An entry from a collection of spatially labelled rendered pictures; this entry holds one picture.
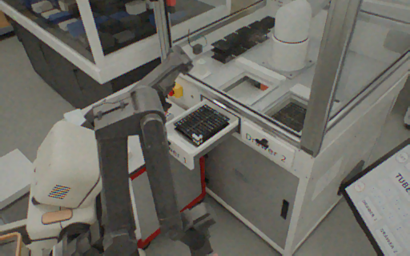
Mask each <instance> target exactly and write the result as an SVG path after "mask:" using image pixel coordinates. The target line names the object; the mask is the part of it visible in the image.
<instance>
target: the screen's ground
mask: <svg viewBox="0 0 410 256"><path fill-rule="evenodd" d="M403 149H405V150H406V151H407V152H408V154H409V155H410V144H409V145H408V146H406V147H405V148H403ZM385 177H388V179H389V180H390V181H391V183H392V184H393V185H394V187H395V188H396V189H397V191H398V192H399V193H400V195H401V197H402V198H403V199H404V200H405V201H406V203H407V204H408V206H409V207H410V173H409V172H408V170H406V169H405V167H404V166H403V165H402V166H399V164H398V163H397V162H396V160H395V159H394V158H393V157H392V156H391V157H390V158H389V159H387V161H384V162H383V163H382V164H381V163H380V165H379V166H377V167H376V168H375V169H373V170H372V171H369V173H367V174H365V175H364V176H363V177H362V179H363V180H364V183H365V184H366V185H367V189H368V188H369V187H371V186H372V185H375V184H376V183H377V182H379V181H380V180H382V179H383V178H385ZM346 191H347V192H348V194H349V195H350V198H351V200H352V201H353V203H354V204H355V206H356V209H357V210H358V211H359V212H360V214H361V216H362V218H363V220H364V221H365V222H366V225H367V226H368V228H369V230H370V231H371V232H372V235H373V237H374V238H375V239H376V241H377V243H378V244H379V246H380V249H381V250H382V251H383V253H384V255H385V256H389V255H388V253H387V252H386V250H385V248H384V247H383V246H382V244H381V242H380V241H379V239H378V237H377V236H376V233H375V232H374V230H376V229H377V228H378V227H380V226H382V225H383V224H385V223H387V225H388V227H390V224H389V223H388V222H387V219H386V218H385V217H384V215H383V213H381V211H380V208H379V207H378V206H377V205H376V203H375V202H374V201H373V198H372V197H371V196H370V194H369V193H368V191H367V190H364V191H363V192H362V193H360V194H358V195H357V193H356V191H355V190H354V189H353V187H352V185H350V186H348V187H347V188H346ZM366 195H368V196H369V197H370V199H371V200H372V202H373V204H374V205H375V206H376V208H377V210H378V211H379V212H380V215H381V216H382V217H383V218H384V219H382V220H381V221H378V222H377V223H376V224H374V225H373V226H370V224H369V223H368V220H367V219H366V218H365V216H364V214H363V212H362V210H361V209H360V208H359V206H358V204H357V203H356V202H358V201H359V200H360V199H361V198H364V197H365V196H366ZM390 230H391V231H392V232H393V234H394V236H396V234H395V232H394V230H393V228H391V227H390ZM396 239H397V241H398V242H399V243H400V245H401V246H402V248H404V245H403V244H402V242H400V240H399V238H398V237H397V236H396ZM397 256H410V254H409V253H408V252H407V250H406V249H405V248H404V252H403V253H401V254H398V255H397Z"/></svg>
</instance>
